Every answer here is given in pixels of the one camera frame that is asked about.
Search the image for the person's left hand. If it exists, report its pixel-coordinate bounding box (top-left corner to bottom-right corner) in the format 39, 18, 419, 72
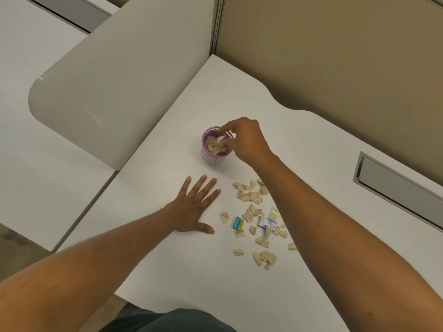
163, 175, 222, 235

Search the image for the person's right hand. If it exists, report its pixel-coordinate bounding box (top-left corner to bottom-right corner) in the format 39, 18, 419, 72
218, 117, 278, 167

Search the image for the person's left forearm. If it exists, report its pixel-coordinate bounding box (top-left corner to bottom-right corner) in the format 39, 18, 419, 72
0, 207, 178, 332

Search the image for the person's right forearm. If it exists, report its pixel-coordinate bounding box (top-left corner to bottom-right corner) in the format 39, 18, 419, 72
252, 151, 443, 332

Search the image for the group of beige broken pieces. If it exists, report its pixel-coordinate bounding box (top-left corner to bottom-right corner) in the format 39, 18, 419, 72
220, 179, 298, 272
205, 135, 230, 156

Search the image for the purple paper cup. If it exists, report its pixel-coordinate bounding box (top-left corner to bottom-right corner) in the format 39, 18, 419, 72
201, 126, 234, 166

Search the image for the dark green shirt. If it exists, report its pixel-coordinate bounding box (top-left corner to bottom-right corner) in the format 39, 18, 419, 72
100, 303, 238, 332

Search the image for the white rounded desk divider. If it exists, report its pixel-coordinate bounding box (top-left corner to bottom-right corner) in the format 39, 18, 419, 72
28, 0, 216, 171

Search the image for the beige cubicle panel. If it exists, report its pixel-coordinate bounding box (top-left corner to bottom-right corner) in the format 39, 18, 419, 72
214, 0, 443, 188

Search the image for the aluminium partition post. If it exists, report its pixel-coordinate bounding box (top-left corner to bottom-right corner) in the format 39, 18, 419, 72
210, 0, 226, 58

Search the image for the grey metal cable hatch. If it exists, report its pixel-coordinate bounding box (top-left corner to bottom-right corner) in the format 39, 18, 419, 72
353, 151, 443, 233

